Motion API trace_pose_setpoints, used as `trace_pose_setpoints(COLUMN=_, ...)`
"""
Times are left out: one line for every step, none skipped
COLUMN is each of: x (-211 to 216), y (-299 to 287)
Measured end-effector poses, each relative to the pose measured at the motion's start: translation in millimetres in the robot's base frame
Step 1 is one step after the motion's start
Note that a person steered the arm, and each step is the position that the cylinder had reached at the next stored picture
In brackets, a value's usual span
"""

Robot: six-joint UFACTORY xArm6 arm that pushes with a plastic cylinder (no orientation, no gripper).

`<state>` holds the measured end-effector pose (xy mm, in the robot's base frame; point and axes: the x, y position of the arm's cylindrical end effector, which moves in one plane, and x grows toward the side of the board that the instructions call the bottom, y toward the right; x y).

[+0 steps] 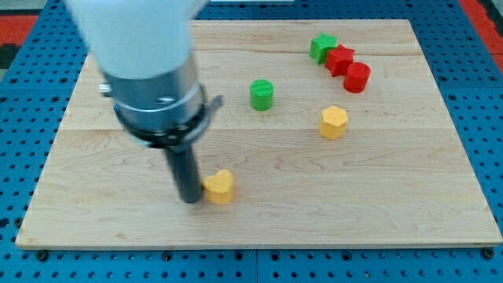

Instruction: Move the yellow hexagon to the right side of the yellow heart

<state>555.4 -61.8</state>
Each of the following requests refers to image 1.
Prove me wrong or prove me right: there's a silver cylindrical wrist flange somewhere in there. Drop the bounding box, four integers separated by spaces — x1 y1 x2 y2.
98 53 224 149

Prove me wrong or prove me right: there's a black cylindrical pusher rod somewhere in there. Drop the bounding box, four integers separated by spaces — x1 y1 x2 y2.
164 145 203 204

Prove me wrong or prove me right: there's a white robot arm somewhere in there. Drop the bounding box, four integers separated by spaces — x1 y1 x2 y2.
65 0 223 204

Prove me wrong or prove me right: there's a yellow heart block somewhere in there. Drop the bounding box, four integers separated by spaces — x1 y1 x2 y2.
203 169 234 205

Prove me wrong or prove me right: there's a yellow hexagon block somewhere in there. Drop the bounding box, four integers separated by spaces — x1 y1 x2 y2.
319 106 348 140

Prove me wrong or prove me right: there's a green cylinder block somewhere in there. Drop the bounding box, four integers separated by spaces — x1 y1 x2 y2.
250 79 274 111

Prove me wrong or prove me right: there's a light wooden board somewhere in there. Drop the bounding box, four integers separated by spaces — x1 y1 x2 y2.
16 20 502 250

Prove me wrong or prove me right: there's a green star block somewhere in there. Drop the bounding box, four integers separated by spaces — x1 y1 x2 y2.
309 32 338 64

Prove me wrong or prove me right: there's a red star block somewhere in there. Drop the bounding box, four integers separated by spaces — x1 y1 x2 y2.
325 44 355 77

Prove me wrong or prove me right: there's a red cylinder block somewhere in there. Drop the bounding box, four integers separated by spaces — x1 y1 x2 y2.
343 62 371 93

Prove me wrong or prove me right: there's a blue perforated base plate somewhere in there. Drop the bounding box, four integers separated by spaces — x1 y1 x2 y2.
1 1 502 282

